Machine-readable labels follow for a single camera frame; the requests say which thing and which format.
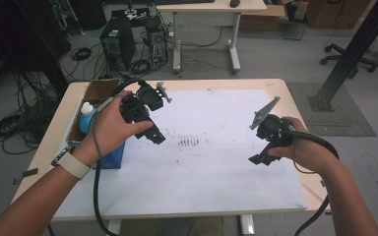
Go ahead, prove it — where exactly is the person's left hand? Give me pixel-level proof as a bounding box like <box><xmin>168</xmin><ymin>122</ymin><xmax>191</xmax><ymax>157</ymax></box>
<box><xmin>72</xmin><ymin>90</ymin><xmax>155</xmax><ymax>167</ymax></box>

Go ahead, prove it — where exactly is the open computer case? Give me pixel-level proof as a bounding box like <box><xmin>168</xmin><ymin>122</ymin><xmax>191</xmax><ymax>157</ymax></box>
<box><xmin>144</xmin><ymin>15</ymin><xmax>169</xmax><ymax>66</ymax></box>

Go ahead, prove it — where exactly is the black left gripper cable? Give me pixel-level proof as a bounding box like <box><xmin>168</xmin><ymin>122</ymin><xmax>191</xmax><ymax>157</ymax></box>
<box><xmin>93</xmin><ymin>78</ymin><xmax>146</xmax><ymax>236</ymax></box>

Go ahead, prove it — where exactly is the black metal pillar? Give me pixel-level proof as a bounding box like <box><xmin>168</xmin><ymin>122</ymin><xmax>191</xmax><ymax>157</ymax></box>
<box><xmin>306</xmin><ymin>0</ymin><xmax>378</xmax><ymax>112</ymax></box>

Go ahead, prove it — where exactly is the white strap wristwatch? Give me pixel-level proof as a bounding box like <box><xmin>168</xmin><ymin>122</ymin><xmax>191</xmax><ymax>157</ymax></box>
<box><xmin>50</xmin><ymin>145</ymin><xmax>93</xmax><ymax>180</ymax></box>

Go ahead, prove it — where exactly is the white background desk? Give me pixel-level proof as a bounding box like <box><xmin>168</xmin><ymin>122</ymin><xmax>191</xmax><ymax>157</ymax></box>
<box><xmin>156</xmin><ymin>0</ymin><xmax>268</xmax><ymax>75</ymax></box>

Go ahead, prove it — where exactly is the black tape strip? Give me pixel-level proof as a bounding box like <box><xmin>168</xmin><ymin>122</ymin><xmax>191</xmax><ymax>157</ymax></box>
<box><xmin>13</xmin><ymin>167</ymin><xmax>39</xmax><ymax>186</ymax></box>

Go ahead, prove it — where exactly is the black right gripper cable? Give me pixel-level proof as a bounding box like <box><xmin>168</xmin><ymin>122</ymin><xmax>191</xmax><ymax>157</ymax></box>
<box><xmin>286</xmin><ymin>128</ymin><xmax>341</xmax><ymax>236</ymax></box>

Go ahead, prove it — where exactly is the bundle of black floor cables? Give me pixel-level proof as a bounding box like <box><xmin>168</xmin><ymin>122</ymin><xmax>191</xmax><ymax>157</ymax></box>
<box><xmin>0</xmin><ymin>70</ymin><xmax>62</xmax><ymax>155</ymax></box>

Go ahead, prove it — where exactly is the grey floor mat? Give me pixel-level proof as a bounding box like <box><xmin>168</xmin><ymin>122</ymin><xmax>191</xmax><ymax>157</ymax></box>
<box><xmin>288</xmin><ymin>82</ymin><xmax>377</xmax><ymax>138</ymax></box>

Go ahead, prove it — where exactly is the coiled black cable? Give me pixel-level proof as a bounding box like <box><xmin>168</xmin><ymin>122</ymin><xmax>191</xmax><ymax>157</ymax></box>
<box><xmin>70</xmin><ymin>46</ymin><xmax>93</xmax><ymax>62</ymax></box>

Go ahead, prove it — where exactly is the dark equipment rack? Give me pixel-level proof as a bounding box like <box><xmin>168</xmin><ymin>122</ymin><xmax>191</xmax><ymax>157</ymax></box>
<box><xmin>0</xmin><ymin>0</ymin><xmax>72</xmax><ymax>97</ymax></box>

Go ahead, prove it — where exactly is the person's right hand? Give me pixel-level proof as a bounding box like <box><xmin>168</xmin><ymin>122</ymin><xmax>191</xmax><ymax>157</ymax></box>
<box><xmin>267</xmin><ymin>116</ymin><xmax>341</xmax><ymax>175</ymax></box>

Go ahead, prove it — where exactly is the wooden cabinet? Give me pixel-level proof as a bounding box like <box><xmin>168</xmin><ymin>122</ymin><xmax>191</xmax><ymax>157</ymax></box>
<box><xmin>304</xmin><ymin>0</ymin><xmax>372</xmax><ymax>30</ymax></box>

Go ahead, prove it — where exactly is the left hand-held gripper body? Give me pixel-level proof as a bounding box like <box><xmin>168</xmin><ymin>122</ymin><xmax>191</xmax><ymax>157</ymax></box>
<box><xmin>120</xmin><ymin>80</ymin><xmax>173</xmax><ymax>125</ymax></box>

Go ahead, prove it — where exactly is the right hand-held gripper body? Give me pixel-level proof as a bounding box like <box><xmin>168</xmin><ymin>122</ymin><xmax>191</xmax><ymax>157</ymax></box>
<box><xmin>249</xmin><ymin>95</ymin><xmax>295</xmax><ymax>148</ymax></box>

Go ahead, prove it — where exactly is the white table leg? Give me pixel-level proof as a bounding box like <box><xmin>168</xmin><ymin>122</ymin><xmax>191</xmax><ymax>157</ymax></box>
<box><xmin>239</xmin><ymin>213</ymin><xmax>256</xmax><ymax>236</ymax></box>
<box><xmin>107</xmin><ymin>218</ymin><xmax>123</xmax><ymax>236</ymax></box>

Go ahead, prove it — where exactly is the blue cardboard box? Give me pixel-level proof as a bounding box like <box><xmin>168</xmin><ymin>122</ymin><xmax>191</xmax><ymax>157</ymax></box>
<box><xmin>66</xmin><ymin>78</ymin><xmax>126</xmax><ymax>170</ymax></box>

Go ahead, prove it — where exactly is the black office chair base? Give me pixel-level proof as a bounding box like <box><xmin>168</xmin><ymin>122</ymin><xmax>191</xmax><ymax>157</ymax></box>
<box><xmin>320</xmin><ymin>42</ymin><xmax>378</xmax><ymax>80</ymax></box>

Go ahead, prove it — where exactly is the white table mat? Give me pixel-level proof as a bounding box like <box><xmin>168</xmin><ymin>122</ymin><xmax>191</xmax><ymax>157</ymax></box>
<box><xmin>52</xmin><ymin>88</ymin><xmax>308</xmax><ymax>220</ymax></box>

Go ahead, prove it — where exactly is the black and white board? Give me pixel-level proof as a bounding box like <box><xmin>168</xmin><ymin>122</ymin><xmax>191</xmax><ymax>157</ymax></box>
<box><xmin>111</xmin><ymin>7</ymin><xmax>152</xmax><ymax>28</ymax></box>

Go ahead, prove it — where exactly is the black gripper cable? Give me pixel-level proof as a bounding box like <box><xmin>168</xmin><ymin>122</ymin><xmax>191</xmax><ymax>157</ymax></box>
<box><xmin>286</xmin><ymin>128</ymin><xmax>341</xmax><ymax>236</ymax></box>
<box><xmin>93</xmin><ymin>78</ymin><xmax>146</xmax><ymax>236</ymax></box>

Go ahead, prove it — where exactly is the blue bottle with white cap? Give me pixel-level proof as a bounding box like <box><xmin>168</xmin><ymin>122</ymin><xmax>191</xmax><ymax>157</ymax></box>
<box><xmin>78</xmin><ymin>101</ymin><xmax>98</xmax><ymax>135</ymax></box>

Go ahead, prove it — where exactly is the black computer tower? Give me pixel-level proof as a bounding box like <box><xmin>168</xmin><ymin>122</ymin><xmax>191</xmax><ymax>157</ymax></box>
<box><xmin>98</xmin><ymin>16</ymin><xmax>137</xmax><ymax>72</ymax></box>

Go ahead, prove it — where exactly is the brown cardboard box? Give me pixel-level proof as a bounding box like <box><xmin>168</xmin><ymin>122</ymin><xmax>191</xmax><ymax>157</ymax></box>
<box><xmin>239</xmin><ymin>4</ymin><xmax>287</xmax><ymax>32</ymax></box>

